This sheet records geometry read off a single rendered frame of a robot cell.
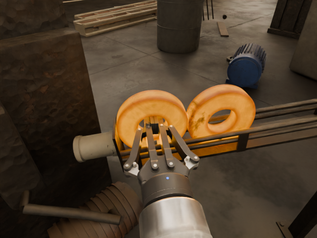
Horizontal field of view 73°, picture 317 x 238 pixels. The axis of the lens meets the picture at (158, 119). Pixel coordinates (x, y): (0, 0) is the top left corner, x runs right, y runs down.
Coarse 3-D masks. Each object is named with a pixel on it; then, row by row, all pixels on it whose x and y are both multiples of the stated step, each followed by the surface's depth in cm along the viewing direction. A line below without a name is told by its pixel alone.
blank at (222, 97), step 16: (208, 96) 43; (224, 96) 43; (240, 96) 43; (192, 112) 44; (208, 112) 45; (240, 112) 46; (192, 128) 47; (208, 128) 48; (224, 128) 49; (240, 128) 49
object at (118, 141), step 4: (116, 120) 48; (116, 124) 47; (116, 128) 46; (116, 132) 45; (112, 136) 43; (116, 136) 44; (116, 140) 44; (120, 140) 50; (116, 144) 44; (120, 144) 48; (116, 148) 44; (120, 148) 47; (124, 148) 54; (120, 156) 46; (124, 156) 51; (120, 160) 47
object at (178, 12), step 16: (160, 0) 251; (176, 0) 239; (192, 0) 241; (160, 16) 261; (176, 16) 249; (192, 16) 251; (160, 32) 272; (176, 32) 260; (192, 32) 264; (160, 48) 284; (176, 48) 272; (192, 48) 277
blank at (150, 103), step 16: (144, 96) 41; (160, 96) 41; (128, 112) 42; (144, 112) 42; (160, 112) 43; (176, 112) 43; (128, 128) 44; (176, 128) 46; (128, 144) 48; (144, 144) 48
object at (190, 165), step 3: (186, 159) 36; (189, 159) 36; (186, 162) 36; (189, 162) 36; (192, 162) 36; (198, 162) 36; (186, 165) 35; (189, 165) 35; (192, 165) 35; (195, 165) 36; (189, 168) 35; (192, 168) 36
